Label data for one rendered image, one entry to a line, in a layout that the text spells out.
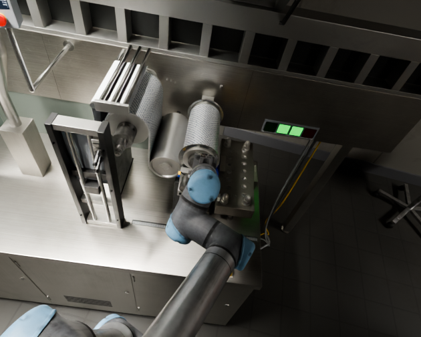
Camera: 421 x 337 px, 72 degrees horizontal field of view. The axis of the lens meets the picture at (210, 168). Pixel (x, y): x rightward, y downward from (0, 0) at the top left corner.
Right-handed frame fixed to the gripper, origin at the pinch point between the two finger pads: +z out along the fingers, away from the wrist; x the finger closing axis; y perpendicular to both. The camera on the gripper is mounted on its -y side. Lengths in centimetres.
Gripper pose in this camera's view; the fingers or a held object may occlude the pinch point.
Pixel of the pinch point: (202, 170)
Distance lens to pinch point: 101.2
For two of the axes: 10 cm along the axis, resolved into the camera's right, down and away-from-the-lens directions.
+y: 1.6, -9.7, -1.6
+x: -9.9, -1.5, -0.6
